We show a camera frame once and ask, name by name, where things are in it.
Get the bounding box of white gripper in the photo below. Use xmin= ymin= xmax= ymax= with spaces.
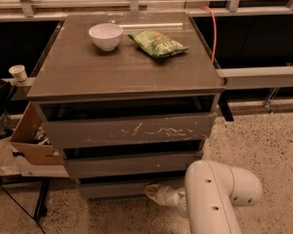
xmin=145 ymin=183 xmax=188 ymax=218

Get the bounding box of grey bottom drawer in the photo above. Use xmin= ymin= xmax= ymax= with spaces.
xmin=78 ymin=171 xmax=186 ymax=199

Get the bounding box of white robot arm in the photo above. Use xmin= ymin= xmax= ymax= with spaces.
xmin=145 ymin=160 xmax=263 ymax=234

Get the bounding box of grey middle drawer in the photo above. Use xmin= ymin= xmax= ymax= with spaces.
xmin=64 ymin=140 xmax=202 ymax=178

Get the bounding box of scratched grey top drawer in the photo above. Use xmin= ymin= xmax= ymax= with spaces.
xmin=38 ymin=96 xmax=218 ymax=150

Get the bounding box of grey drawer cabinet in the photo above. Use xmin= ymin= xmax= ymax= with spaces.
xmin=26 ymin=12 xmax=226 ymax=201

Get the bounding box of brown cardboard box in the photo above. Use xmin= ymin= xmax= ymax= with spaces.
xmin=10 ymin=103 xmax=63 ymax=166

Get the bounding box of green chip bag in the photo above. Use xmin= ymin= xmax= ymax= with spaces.
xmin=128 ymin=30 xmax=188 ymax=58

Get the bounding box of white ceramic bowl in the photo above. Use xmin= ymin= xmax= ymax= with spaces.
xmin=89 ymin=23 xmax=123 ymax=51

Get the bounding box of white paper cup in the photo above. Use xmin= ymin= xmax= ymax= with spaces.
xmin=9 ymin=64 xmax=28 ymax=83

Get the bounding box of black cable on floor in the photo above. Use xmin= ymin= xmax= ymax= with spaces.
xmin=0 ymin=169 xmax=47 ymax=234

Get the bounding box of metal rail frame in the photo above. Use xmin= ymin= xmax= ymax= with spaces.
xmin=217 ymin=66 xmax=293 ymax=90

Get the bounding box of orange cable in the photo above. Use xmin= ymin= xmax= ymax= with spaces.
xmin=200 ymin=5 xmax=218 ymax=64

